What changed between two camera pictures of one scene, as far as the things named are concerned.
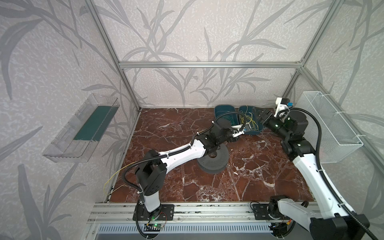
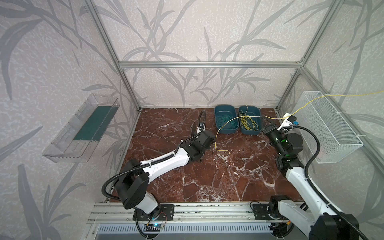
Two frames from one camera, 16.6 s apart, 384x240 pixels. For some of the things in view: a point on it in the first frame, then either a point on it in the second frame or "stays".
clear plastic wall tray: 77,140 stays
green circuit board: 153,227 stays
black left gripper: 227,130 -> 208,139
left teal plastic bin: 226,112 stays
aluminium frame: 121,65 stays
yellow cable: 246,123 -> 274,117
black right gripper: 267,118 -> 270,130
